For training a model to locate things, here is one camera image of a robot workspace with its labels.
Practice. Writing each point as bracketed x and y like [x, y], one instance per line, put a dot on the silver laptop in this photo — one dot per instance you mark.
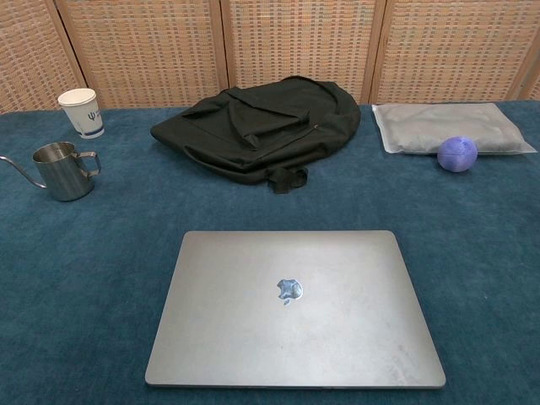
[295, 337]

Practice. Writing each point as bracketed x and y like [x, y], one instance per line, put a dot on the woven wooden folding screen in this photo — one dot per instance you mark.
[295, 42]

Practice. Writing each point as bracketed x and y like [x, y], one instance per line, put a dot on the black backpack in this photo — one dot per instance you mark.
[261, 126]

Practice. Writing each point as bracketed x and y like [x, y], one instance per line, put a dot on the grey cloth in plastic bag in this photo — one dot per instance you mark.
[443, 126]

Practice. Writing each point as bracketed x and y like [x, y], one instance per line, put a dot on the purple ball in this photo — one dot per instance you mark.
[457, 155]

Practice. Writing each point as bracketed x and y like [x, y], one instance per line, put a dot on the white paper cup blue logo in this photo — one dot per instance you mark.
[84, 116]

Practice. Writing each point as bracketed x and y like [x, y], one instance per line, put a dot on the steel gooseneck pitcher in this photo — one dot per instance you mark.
[63, 177]

